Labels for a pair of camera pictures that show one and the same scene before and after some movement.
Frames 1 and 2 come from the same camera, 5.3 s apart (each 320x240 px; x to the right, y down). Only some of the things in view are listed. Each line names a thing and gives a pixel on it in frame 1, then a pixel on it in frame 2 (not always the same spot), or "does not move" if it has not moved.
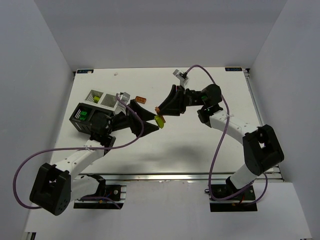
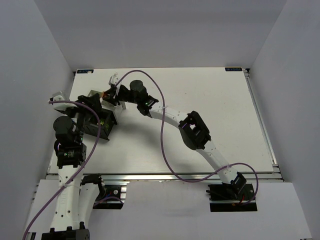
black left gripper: x=132 y=118 -> x=88 y=102
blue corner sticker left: x=85 y=71 does not move
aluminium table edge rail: x=173 y=177 does not move
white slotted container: x=105 y=100 does not move
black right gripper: x=182 y=99 -> x=119 y=92
